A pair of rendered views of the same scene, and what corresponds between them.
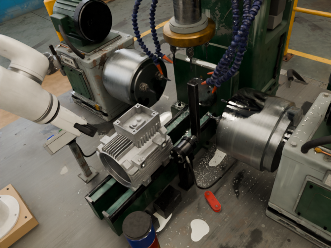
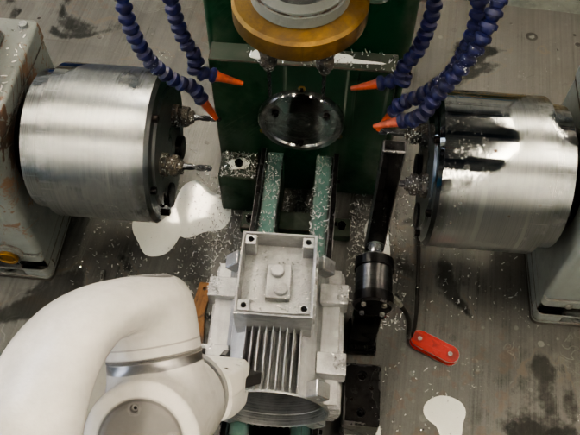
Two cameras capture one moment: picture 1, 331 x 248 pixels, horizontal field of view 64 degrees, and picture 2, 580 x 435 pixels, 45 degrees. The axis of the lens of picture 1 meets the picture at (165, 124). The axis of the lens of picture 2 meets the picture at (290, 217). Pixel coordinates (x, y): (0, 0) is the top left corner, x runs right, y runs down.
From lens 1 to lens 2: 55 cm
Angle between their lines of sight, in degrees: 30
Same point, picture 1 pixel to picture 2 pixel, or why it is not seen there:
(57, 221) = not seen: outside the picture
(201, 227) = (448, 409)
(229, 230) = (496, 385)
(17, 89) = (206, 408)
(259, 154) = (540, 231)
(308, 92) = (448, 21)
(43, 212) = not seen: outside the picture
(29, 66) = (186, 330)
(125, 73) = (117, 150)
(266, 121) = (539, 164)
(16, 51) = (154, 318)
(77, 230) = not seen: outside the picture
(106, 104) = (38, 240)
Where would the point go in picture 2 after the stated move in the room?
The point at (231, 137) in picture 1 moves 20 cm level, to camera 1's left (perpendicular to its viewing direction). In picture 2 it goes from (474, 218) to (378, 302)
